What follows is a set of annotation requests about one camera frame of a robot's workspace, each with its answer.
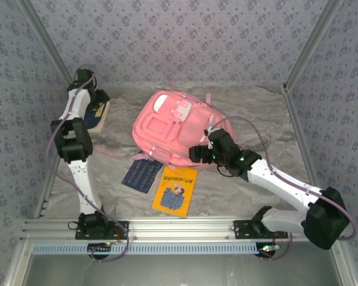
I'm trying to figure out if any aluminium lower frame leg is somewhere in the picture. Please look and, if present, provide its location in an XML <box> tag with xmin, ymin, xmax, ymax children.
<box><xmin>2</xmin><ymin>241</ymin><xmax>33</xmax><ymax>286</ymax></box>
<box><xmin>329</xmin><ymin>247</ymin><xmax>358</xmax><ymax>286</ymax></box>

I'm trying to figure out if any grey metal panel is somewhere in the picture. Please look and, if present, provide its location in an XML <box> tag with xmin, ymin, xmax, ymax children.
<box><xmin>20</xmin><ymin>250</ymin><xmax>345</xmax><ymax>286</ymax></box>

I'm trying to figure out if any pale blue slotted cable duct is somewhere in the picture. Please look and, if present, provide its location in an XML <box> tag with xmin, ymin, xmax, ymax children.
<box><xmin>32</xmin><ymin>243</ymin><xmax>265</xmax><ymax>256</ymax></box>

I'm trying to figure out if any thick navy book yellow label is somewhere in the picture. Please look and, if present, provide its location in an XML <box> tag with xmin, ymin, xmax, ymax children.
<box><xmin>83</xmin><ymin>100</ymin><xmax>112</xmax><ymax>134</ymax></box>

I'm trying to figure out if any orange book blue illustration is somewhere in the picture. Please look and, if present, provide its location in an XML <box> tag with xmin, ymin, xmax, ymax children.
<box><xmin>151</xmin><ymin>165</ymin><xmax>199</xmax><ymax>219</ymax></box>

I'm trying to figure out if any pink student backpack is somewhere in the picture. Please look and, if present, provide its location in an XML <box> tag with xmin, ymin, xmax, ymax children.
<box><xmin>94</xmin><ymin>80</ymin><xmax>237</xmax><ymax>172</ymax></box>

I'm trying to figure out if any black controller board with LEDs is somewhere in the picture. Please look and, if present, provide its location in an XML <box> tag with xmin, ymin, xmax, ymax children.
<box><xmin>87</xmin><ymin>243</ymin><xmax>113</xmax><ymax>259</ymax></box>
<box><xmin>257</xmin><ymin>243</ymin><xmax>280</xmax><ymax>259</ymax></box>

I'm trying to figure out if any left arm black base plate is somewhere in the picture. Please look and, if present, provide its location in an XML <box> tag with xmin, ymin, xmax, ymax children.
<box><xmin>74</xmin><ymin>220</ymin><xmax>129</xmax><ymax>240</ymax></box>

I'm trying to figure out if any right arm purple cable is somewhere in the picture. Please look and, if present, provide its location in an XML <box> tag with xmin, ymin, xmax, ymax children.
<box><xmin>210</xmin><ymin>115</ymin><xmax>358</xmax><ymax>242</ymax></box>

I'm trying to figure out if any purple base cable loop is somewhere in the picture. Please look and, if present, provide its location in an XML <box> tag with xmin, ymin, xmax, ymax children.
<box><xmin>89</xmin><ymin>229</ymin><xmax>134</xmax><ymax>263</ymax></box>
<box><xmin>261</xmin><ymin>232</ymin><xmax>296</xmax><ymax>262</ymax></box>

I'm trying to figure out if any aluminium mounting rail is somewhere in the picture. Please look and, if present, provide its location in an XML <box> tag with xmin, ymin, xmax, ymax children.
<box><xmin>19</xmin><ymin>217</ymin><xmax>346</xmax><ymax>243</ymax></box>

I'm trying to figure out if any aluminium frame post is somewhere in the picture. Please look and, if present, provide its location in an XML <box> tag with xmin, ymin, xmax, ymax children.
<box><xmin>17</xmin><ymin>0</ymin><xmax>79</xmax><ymax>94</ymax></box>
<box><xmin>282</xmin><ymin>0</ymin><xmax>344</xmax><ymax>94</ymax></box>

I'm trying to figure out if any aluminium side rail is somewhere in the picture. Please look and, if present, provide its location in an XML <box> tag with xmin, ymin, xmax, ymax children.
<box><xmin>32</xmin><ymin>89</ymin><xmax>78</xmax><ymax>220</ymax></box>
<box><xmin>282</xmin><ymin>88</ymin><xmax>329</xmax><ymax>217</ymax></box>

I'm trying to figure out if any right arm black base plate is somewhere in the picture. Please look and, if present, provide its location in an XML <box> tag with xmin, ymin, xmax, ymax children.
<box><xmin>233</xmin><ymin>220</ymin><xmax>289</xmax><ymax>240</ymax></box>

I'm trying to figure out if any thin navy booklet white print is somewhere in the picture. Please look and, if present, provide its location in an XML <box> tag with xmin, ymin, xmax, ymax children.
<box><xmin>121</xmin><ymin>159</ymin><xmax>164</xmax><ymax>194</ymax></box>

